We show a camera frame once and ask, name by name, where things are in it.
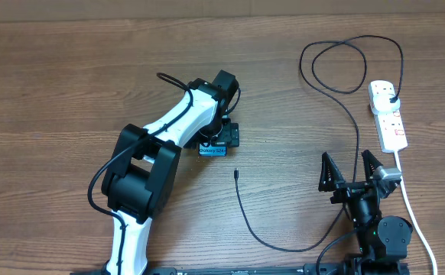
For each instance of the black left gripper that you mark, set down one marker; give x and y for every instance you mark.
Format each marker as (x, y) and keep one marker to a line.
(229, 134)

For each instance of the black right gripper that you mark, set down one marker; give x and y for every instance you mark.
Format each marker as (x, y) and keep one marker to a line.
(346, 189)

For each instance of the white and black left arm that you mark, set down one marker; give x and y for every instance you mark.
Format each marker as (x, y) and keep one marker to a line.
(134, 185)

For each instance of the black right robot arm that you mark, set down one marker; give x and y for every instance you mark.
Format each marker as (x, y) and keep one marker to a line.
(383, 240)

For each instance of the white USB charger adapter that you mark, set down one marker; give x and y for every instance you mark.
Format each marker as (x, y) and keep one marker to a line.
(383, 104)

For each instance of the white power strip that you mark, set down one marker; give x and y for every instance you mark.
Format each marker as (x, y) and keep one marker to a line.
(390, 128)

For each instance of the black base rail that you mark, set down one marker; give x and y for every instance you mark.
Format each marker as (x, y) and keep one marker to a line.
(307, 269)

